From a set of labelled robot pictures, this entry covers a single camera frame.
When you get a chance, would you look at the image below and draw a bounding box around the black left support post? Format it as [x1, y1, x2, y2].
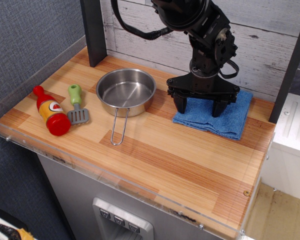
[80, 0, 107, 67]

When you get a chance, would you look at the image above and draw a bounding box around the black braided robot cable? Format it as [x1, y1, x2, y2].
[110, 0, 172, 41]

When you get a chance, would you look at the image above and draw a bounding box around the red toy ketchup bottle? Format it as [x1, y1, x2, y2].
[33, 85, 71, 136]

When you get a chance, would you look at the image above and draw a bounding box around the black support post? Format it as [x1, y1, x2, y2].
[80, 0, 107, 67]
[268, 32, 300, 124]

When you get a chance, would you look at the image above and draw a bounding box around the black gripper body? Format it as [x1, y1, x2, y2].
[166, 60, 240, 103]

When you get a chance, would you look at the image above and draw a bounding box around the white drainboard counter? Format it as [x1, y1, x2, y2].
[274, 93, 300, 151]

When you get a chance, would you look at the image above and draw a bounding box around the yellow tape wad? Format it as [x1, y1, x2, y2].
[17, 228, 35, 240]

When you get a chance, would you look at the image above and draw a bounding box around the green handled toy spatula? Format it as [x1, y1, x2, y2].
[67, 84, 90, 125]

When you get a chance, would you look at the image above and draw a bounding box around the clear acrylic guard rail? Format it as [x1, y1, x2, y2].
[0, 48, 275, 240]

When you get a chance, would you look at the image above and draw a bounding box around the grey toy kitchen cabinet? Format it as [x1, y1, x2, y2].
[38, 155, 218, 240]

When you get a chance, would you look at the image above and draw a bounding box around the blue cloth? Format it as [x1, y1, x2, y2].
[172, 90, 253, 140]

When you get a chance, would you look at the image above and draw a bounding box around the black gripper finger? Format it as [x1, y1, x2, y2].
[173, 93, 187, 114]
[212, 100, 228, 118]

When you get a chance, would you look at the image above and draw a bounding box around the stainless steel pot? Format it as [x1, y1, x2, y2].
[95, 68, 157, 146]

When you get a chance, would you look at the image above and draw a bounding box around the black right support post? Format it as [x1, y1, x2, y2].
[268, 32, 300, 124]

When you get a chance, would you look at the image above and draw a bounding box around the silver dispenser button panel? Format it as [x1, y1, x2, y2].
[92, 197, 155, 240]

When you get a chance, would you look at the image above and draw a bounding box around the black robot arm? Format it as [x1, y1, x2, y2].
[152, 0, 240, 118]

